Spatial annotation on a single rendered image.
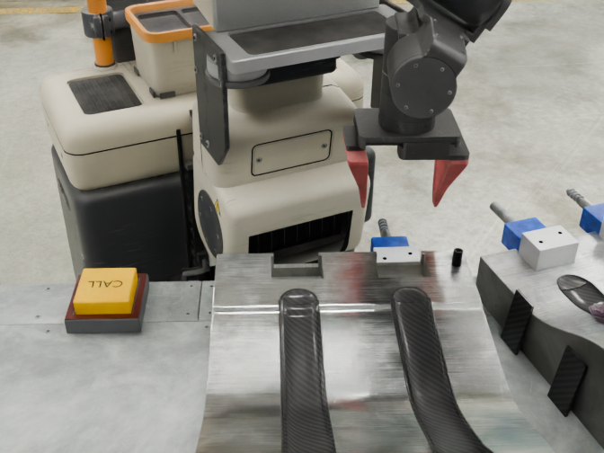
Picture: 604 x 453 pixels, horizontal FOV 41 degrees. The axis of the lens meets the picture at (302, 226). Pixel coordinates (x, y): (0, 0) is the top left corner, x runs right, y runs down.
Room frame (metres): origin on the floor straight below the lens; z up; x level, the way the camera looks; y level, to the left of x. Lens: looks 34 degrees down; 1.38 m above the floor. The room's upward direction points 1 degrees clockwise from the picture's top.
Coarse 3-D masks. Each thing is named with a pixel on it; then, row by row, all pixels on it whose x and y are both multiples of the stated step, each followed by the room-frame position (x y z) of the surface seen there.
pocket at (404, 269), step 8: (376, 256) 0.67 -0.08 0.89; (424, 256) 0.67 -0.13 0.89; (384, 264) 0.68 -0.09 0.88; (392, 264) 0.68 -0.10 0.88; (400, 264) 0.68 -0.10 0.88; (408, 264) 0.68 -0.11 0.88; (416, 264) 0.68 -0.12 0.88; (424, 264) 0.67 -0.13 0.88; (384, 272) 0.67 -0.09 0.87; (392, 272) 0.67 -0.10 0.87; (400, 272) 0.67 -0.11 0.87; (408, 272) 0.68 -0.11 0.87; (416, 272) 0.68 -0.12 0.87; (424, 272) 0.67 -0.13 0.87
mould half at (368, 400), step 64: (256, 256) 0.67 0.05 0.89; (448, 256) 0.67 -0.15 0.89; (256, 320) 0.57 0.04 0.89; (384, 320) 0.57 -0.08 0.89; (448, 320) 0.57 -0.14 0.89; (256, 384) 0.49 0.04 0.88; (384, 384) 0.49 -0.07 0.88; (256, 448) 0.39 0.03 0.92; (384, 448) 0.39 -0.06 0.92; (512, 448) 0.39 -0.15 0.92
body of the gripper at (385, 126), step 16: (384, 80) 0.72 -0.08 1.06; (384, 96) 0.72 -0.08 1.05; (368, 112) 0.75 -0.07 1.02; (384, 112) 0.72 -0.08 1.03; (400, 112) 0.70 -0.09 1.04; (448, 112) 0.75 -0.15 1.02; (368, 128) 0.72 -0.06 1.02; (384, 128) 0.71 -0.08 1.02; (400, 128) 0.70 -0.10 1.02; (416, 128) 0.70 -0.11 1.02; (432, 128) 0.72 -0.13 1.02; (448, 128) 0.72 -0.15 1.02; (368, 144) 0.70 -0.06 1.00; (384, 144) 0.70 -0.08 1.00; (400, 144) 0.70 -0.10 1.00
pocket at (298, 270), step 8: (272, 256) 0.67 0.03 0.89; (320, 256) 0.67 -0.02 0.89; (272, 264) 0.67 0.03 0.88; (280, 264) 0.67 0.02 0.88; (288, 264) 0.67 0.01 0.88; (296, 264) 0.67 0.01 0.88; (304, 264) 0.68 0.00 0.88; (312, 264) 0.68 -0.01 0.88; (320, 264) 0.67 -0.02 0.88; (272, 272) 0.67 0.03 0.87; (280, 272) 0.67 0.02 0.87; (288, 272) 0.67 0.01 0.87; (296, 272) 0.67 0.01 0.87; (304, 272) 0.67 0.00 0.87; (312, 272) 0.67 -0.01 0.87; (320, 272) 0.67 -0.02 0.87
